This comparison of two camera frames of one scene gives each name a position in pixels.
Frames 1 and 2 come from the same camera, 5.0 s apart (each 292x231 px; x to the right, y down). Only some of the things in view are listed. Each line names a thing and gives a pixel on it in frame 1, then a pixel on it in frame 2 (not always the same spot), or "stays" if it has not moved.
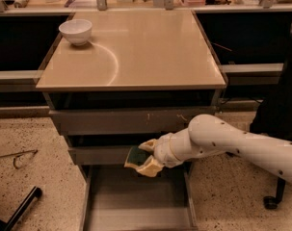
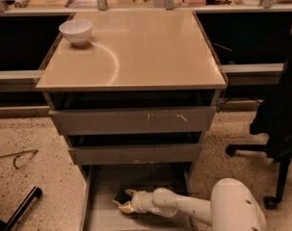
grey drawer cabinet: (115, 79) stays
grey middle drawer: (102, 155) stays
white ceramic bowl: (76, 31) stays
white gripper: (163, 152) to (138, 202)
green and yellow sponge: (136, 157) to (122, 197)
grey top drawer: (126, 119) stays
